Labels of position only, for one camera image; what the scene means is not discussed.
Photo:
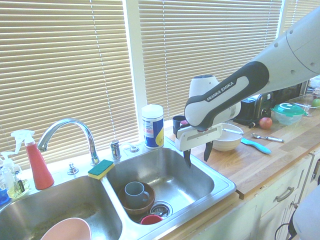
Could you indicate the pink plastic bowl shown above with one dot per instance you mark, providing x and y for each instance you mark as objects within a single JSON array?
[{"x": 67, "y": 230}]

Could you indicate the white wipes canister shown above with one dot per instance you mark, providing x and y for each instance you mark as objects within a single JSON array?
[{"x": 152, "y": 130}]

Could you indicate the cream kitchen cabinet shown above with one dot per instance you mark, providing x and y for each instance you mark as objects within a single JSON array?
[{"x": 275, "y": 215}]

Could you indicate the grey rounded robot base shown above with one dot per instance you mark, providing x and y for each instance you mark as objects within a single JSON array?
[{"x": 308, "y": 215}]

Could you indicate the metal sink drain strainer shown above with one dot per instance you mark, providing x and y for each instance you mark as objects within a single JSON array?
[{"x": 161, "y": 208}]

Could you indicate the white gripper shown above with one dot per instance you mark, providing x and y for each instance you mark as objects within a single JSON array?
[{"x": 197, "y": 138}]

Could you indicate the chrome curved faucet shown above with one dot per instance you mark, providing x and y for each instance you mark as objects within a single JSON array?
[{"x": 86, "y": 132}]

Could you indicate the metal spoon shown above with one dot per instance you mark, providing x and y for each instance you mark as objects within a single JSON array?
[{"x": 268, "y": 138}]

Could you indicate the grey mug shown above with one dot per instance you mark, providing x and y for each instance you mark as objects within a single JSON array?
[{"x": 133, "y": 193}]

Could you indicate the white sink hole cap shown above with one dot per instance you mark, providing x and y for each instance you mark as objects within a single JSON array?
[{"x": 133, "y": 149}]

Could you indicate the black and silver toaster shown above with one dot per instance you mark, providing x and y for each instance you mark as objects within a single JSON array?
[{"x": 252, "y": 107}]

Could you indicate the clear glass baking dish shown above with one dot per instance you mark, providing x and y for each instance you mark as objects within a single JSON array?
[{"x": 303, "y": 102}]

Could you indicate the red apple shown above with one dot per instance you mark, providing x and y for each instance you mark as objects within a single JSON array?
[{"x": 265, "y": 123}]

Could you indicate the green apple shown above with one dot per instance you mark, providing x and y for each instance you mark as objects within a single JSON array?
[{"x": 316, "y": 102}]

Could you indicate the brown wooden bowl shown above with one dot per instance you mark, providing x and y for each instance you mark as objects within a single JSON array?
[{"x": 150, "y": 200}]

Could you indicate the small chrome sink knob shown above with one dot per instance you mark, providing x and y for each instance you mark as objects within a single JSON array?
[{"x": 72, "y": 169}]

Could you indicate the clear container with green lid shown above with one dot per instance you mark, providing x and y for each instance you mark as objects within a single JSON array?
[{"x": 287, "y": 113}]

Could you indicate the dark blue mug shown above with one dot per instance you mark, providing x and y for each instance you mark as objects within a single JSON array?
[{"x": 177, "y": 123}]

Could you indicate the black toaster oven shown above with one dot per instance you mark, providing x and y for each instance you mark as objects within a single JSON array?
[{"x": 287, "y": 93}]

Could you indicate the pump bottle with blue liquid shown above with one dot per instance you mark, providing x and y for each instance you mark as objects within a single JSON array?
[{"x": 3, "y": 195}]

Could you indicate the green and yellow sponge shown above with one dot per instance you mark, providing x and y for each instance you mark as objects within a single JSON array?
[{"x": 101, "y": 168}]

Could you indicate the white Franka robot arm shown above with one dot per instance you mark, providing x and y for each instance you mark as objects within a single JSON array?
[{"x": 287, "y": 55}]

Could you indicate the chrome sink sprayer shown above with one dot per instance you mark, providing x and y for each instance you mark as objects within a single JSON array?
[{"x": 115, "y": 150}]

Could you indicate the cream ceramic bowl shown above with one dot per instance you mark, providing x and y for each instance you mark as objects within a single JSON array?
[{"x": 228, "y": 145}]

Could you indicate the red cup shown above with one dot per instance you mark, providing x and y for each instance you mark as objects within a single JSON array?
[{"x": 151, "y": 220}]

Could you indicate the pump bottle with yellow soap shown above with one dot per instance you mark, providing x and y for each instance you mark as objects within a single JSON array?
[{"x": 18, "y": 190}]

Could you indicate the narrow beige window blind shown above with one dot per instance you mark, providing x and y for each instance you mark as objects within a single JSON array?
[{"x": 297, "y": 12}]

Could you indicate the red spray bottle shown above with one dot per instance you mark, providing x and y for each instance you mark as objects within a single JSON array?
[{"x": 40, "y": 170}]

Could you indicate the stainless steel double sink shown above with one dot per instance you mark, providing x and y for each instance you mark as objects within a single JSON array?
[{"x": 180, "y": 180}]

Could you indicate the wide beige window blind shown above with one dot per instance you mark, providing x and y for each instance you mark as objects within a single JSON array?
[{"x": 55, "y": 62}]

